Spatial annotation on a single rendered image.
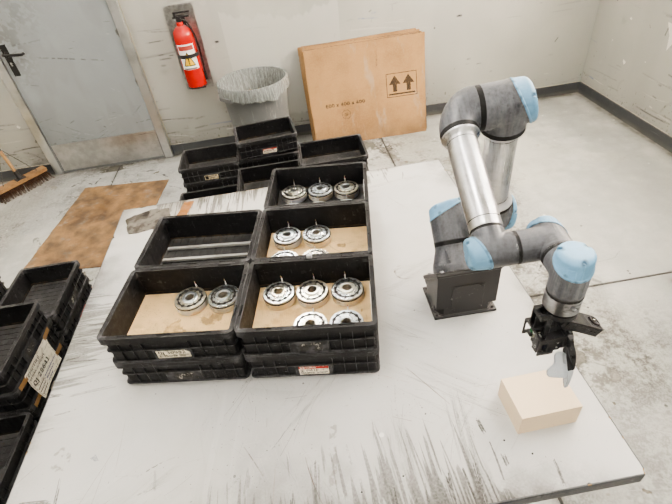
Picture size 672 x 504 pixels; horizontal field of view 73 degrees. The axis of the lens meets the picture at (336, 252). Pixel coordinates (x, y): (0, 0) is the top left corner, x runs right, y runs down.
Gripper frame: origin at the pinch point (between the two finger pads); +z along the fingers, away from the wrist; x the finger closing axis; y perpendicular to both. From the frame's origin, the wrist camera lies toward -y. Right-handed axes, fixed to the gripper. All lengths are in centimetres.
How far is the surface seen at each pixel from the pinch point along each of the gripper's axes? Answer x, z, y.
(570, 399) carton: 3.6, 13.5, -6.1
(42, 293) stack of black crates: -129, 53, 190
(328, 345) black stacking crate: -23, 6, 52
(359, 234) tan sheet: -73, 8, 33
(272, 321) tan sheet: -38, 8, 68
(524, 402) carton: 1.9, 13.5, 5.3
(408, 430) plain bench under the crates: -1.1, 21.0, 35.3
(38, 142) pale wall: -346, 58, 267
